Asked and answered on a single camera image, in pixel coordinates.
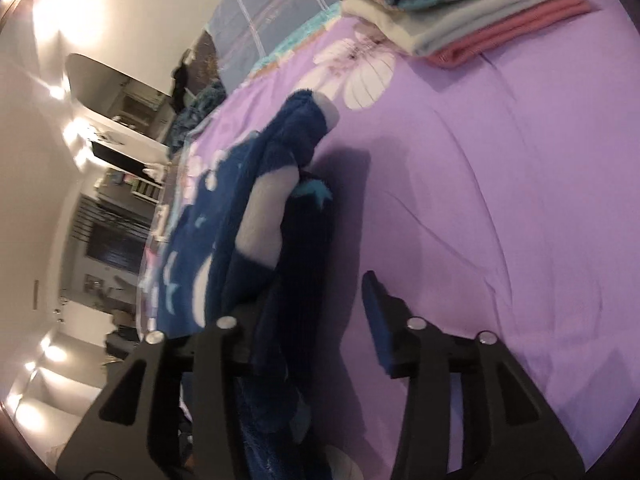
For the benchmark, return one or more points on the folded grey garment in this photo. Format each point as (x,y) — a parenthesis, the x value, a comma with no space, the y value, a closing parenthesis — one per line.
(435,30)

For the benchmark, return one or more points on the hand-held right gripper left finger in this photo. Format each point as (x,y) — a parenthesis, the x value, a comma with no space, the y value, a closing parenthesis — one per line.
(220,347)

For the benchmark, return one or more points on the folded pink garment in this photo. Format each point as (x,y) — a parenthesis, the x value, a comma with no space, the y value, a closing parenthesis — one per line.
(500,36)

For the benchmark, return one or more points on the purple floral bedsheet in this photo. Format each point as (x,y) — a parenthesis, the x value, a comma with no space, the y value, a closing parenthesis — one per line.
(475,185)

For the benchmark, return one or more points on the black garment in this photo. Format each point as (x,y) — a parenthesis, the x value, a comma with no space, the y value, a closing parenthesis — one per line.
(180,85)

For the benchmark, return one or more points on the blue plaid headboard cover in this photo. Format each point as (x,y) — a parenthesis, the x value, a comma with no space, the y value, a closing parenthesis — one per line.
(280,15)

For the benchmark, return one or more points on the dark brown patterned quilt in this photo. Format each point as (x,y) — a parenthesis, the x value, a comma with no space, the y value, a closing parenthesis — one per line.
(205,60)

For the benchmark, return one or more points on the blue fleece star-print jacket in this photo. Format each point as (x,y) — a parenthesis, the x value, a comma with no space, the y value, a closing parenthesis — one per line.
(295,240)

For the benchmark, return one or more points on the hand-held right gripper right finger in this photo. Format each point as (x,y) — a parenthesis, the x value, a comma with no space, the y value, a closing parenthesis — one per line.
(382,320)

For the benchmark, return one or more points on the crumpled blue blanket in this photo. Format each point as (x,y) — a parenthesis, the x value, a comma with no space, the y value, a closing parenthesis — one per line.
(200,105)

